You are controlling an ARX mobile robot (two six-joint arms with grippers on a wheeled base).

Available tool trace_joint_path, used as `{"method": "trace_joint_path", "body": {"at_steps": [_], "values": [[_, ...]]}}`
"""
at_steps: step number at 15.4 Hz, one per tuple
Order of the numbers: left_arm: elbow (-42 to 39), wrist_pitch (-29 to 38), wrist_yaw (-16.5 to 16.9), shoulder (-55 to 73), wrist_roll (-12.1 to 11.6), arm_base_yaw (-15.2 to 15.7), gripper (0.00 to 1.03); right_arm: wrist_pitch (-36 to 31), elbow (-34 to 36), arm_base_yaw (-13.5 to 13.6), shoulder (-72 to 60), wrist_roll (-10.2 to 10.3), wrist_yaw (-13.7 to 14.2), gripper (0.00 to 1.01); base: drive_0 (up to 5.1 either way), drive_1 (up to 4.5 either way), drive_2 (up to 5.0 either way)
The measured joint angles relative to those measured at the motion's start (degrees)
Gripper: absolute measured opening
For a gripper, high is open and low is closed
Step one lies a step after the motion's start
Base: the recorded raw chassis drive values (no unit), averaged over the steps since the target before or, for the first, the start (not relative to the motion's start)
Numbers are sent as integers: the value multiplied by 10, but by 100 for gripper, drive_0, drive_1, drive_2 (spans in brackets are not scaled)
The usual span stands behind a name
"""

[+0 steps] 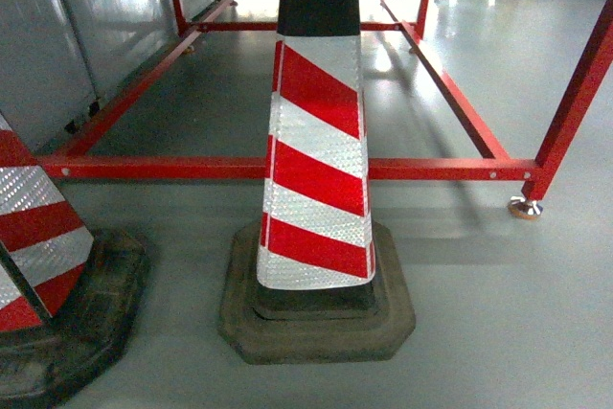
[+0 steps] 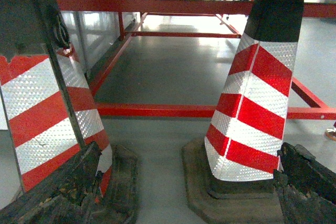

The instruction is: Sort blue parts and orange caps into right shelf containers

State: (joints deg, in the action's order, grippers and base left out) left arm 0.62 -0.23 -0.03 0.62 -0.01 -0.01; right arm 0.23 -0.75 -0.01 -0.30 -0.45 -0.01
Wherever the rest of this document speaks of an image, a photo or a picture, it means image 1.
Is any red white traffic cone centre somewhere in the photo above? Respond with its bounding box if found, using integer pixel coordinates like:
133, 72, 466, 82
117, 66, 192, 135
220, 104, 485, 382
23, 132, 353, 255
219, 0, 416, 365

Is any red white traffic cone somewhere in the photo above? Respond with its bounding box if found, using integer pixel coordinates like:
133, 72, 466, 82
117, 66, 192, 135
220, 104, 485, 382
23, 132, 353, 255
219, 0, 416, 365
1, 121, 149, 408

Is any metal levelling foot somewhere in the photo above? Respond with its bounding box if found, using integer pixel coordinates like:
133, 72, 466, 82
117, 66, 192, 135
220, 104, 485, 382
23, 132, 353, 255
507, 196, 543, 220

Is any red white traffic cone left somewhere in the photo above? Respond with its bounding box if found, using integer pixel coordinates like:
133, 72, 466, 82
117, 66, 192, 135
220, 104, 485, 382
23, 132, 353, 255
1, 121, 149, 408

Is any red metal conveyor frame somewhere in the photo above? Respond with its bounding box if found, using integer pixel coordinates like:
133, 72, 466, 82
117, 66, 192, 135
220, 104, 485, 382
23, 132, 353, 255
41, 5, 612, 200

